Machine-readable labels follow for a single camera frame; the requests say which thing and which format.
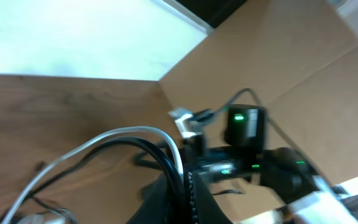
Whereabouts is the white cable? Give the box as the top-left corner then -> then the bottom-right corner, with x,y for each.
0,126 -> 185,224

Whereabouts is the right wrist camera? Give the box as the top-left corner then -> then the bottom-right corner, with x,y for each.
168,108 -> 202,139

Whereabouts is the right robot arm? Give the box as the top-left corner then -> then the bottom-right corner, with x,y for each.
177,105 -> 358,223

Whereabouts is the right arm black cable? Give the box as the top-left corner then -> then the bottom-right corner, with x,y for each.
197,88 -> 316,175

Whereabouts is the cardboard panel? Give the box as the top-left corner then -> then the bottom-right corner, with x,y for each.
158,0 -> 358,222

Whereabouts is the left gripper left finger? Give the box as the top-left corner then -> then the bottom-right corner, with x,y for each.
129,177 -> 170,224

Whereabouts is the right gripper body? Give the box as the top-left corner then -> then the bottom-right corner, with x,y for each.
181,135 -> 260,182

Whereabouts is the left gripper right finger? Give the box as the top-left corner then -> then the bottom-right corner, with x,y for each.
185,172 -> 232,224

